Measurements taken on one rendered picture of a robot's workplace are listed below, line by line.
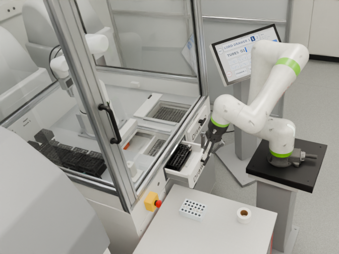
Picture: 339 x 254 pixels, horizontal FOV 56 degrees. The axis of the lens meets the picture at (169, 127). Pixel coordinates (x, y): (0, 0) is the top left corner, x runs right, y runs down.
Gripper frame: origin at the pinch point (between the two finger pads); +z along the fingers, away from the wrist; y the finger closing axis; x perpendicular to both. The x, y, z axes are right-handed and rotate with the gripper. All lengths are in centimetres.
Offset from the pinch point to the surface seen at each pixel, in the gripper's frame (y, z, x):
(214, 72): -40, 73, 174
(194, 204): 6.1, 18.6, -18.7
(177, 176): -8.8, 16.3, -9.5
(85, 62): -45, -60, -40
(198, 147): -7.0, 14.7, 14.8
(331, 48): 67, 56, 292
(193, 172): -1.8, 8.8, -7.5
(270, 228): 43.4, 8.6, -16.4
